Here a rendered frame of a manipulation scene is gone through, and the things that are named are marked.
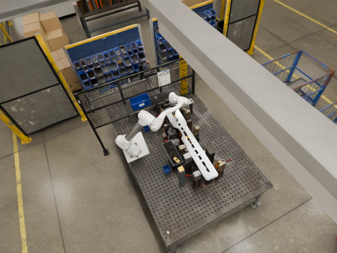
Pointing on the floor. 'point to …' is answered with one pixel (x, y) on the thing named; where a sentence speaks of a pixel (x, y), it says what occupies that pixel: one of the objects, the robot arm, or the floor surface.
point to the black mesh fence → (134, 95)
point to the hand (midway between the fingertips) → (173, 113)
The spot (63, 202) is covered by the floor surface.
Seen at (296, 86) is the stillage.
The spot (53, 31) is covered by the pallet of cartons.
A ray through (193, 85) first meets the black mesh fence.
